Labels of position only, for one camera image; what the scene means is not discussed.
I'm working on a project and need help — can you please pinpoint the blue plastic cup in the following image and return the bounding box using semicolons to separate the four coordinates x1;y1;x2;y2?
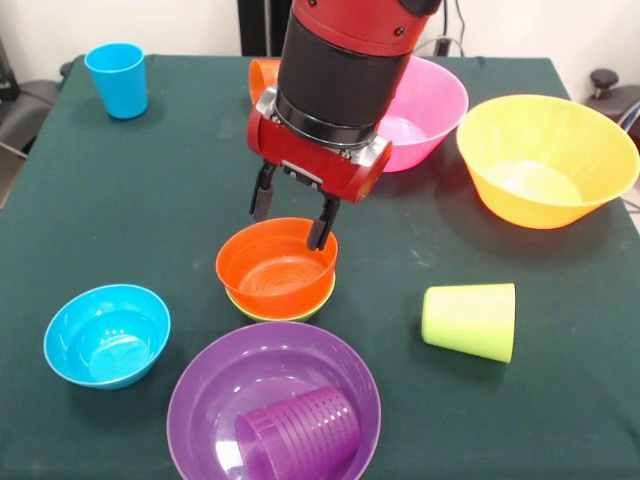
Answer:
83;42;149;120

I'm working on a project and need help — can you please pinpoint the dark green tablecloth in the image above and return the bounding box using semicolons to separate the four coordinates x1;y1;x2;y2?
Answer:
0;53;640;480

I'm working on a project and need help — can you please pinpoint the lime green plastic cup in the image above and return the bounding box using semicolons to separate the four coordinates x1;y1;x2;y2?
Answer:
420;282;517;364

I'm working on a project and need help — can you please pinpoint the black chair armrest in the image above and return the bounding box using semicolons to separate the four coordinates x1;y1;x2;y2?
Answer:
587;68;640;136

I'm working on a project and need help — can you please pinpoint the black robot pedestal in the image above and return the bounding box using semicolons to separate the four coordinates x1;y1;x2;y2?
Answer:
238;0;294;57

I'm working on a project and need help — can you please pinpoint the grey chair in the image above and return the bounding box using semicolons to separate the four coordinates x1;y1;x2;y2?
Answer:
0;37;66;161

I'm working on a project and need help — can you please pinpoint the purple plastic bowl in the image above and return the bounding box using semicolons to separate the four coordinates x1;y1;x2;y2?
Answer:
166;321;383;480

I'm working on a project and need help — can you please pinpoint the orange plastic bowl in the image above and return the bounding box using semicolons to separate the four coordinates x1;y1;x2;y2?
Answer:
215;216;340;320

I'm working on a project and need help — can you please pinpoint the black hanging cable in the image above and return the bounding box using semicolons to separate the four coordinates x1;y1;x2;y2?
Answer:
453;0;469;57

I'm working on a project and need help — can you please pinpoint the yellow plastic bowl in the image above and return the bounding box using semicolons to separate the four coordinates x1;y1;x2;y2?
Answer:
455;94;640;231

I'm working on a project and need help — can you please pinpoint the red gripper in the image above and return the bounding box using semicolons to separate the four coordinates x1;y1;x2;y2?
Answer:
246;84;394;252

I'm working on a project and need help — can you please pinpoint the green plastic bowl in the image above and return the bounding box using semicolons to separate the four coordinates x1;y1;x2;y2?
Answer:
225;274;337;324

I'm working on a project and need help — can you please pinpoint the orange plastic cup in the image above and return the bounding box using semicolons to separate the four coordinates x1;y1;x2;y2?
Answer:
248;58;282;104

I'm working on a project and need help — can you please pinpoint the blue plastic bowl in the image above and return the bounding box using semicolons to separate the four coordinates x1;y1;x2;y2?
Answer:
43;283;172;391

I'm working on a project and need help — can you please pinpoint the pink plastic bowl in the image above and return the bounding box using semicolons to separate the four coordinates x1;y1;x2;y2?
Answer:
377;55;470;174

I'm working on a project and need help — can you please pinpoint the purple plastic cup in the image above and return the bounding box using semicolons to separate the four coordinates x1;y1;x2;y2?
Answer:
234;385;362;480

